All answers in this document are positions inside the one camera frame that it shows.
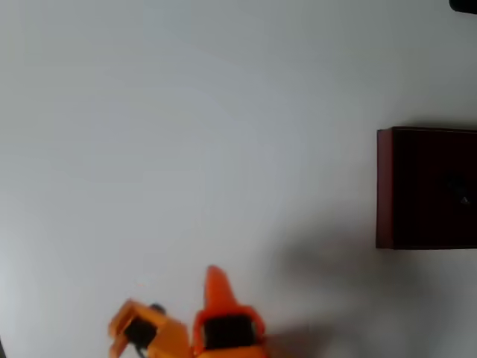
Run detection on dark brown box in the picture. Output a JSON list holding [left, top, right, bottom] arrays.
[[375, 126, 477, 251]]

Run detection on black object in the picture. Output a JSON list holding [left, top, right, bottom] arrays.
[[448, 0, 477, 15]]

